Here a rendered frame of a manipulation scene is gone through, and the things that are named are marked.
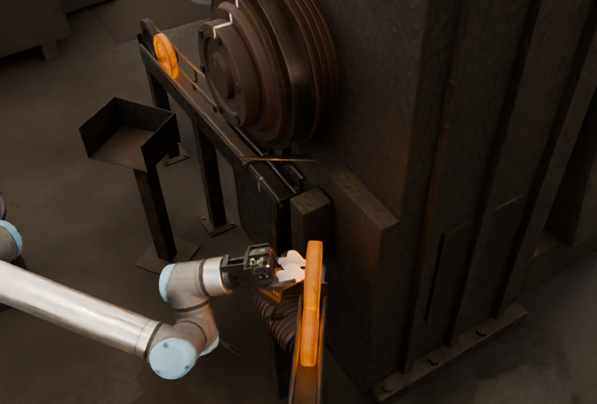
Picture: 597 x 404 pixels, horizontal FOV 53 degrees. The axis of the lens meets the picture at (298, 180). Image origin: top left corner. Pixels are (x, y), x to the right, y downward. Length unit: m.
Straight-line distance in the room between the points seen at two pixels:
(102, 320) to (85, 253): 1.37
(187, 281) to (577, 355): 1.54
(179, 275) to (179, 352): 0.20
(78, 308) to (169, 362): 0.24
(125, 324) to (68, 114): 2.32
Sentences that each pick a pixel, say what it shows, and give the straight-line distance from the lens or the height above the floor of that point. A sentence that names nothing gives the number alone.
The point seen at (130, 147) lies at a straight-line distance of 2.26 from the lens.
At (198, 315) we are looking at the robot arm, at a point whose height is 0.77.
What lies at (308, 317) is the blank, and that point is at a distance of 1.43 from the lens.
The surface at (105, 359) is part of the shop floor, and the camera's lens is 2.42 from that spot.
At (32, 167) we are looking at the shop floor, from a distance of 3.30.
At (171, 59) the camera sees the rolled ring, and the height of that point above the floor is 0.71.
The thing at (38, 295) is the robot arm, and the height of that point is 0.90.
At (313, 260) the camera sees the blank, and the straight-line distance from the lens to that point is 1.35.
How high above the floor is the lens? 1.98
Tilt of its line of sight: 43 degrees down
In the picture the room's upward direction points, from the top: 2 degrees counter-clockwise
